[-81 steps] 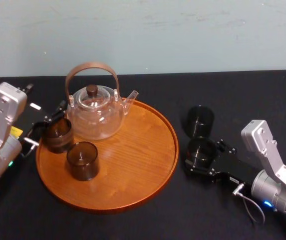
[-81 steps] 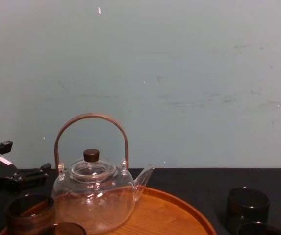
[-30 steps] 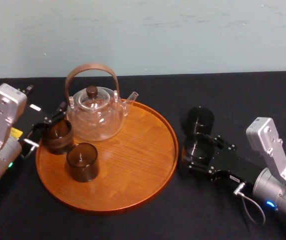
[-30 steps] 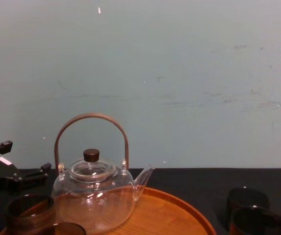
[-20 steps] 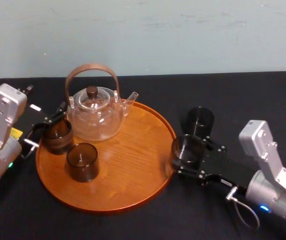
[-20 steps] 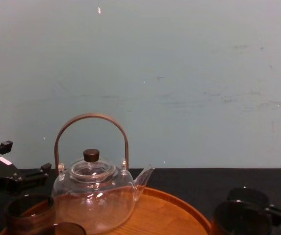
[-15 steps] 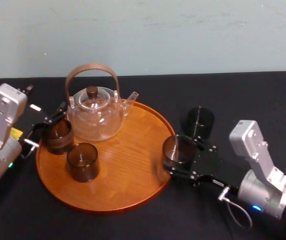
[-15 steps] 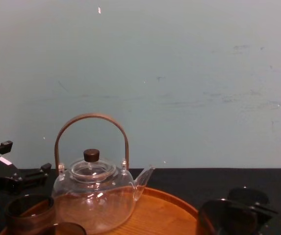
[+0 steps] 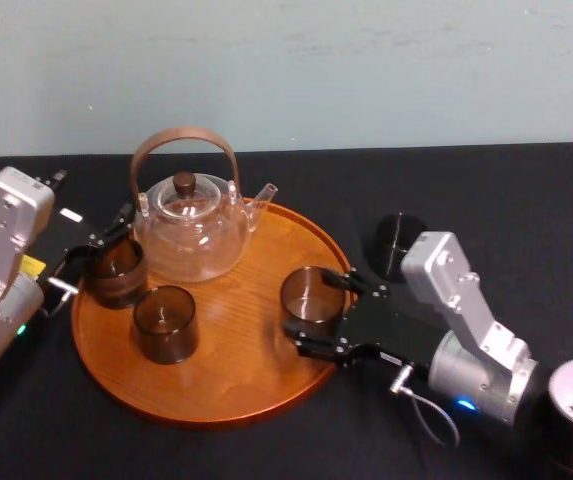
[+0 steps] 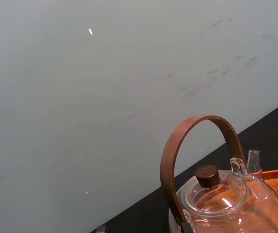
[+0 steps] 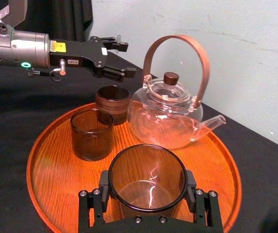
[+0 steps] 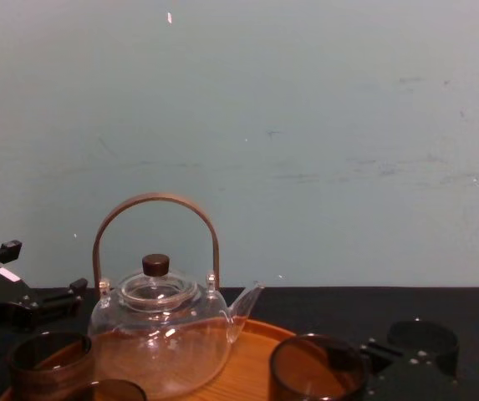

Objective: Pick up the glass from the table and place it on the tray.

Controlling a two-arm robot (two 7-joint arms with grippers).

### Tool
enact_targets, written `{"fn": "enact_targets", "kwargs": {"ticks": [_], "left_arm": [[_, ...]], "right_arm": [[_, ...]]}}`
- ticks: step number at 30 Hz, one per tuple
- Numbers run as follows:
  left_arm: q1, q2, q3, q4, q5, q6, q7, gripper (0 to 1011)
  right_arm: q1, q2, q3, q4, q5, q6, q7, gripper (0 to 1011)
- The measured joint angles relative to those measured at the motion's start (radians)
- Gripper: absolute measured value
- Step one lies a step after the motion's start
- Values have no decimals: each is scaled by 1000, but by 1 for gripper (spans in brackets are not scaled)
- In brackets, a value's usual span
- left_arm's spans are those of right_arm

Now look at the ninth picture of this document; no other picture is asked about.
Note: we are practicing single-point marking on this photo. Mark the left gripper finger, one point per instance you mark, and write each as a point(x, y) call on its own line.
point(81, 260)
point(118, 225)

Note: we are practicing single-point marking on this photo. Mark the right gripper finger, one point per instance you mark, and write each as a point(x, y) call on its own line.
point(353, 284)
point(326, 347)

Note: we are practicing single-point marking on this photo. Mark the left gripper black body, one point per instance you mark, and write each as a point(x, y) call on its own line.
point(53, 240)

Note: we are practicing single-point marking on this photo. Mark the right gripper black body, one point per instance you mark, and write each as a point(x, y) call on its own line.
point(396, 325)

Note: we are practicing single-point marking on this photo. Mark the smoky brown glass cup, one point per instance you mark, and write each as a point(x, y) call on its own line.
point(166, 335)
point(311, 310)
point(118, 285)
point(391, 240)

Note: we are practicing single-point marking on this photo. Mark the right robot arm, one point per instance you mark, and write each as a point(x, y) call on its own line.
point(471, 320)

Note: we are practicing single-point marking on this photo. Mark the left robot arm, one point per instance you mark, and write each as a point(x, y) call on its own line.
point(11, 210)

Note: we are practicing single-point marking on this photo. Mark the round wooden tray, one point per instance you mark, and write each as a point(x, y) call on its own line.
point(246, 360)

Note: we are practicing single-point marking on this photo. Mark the glass teapot lid, wooden knob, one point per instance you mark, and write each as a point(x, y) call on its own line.
point(184, 186)

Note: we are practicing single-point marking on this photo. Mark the black table cloth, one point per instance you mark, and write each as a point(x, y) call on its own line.
point(491, 190)

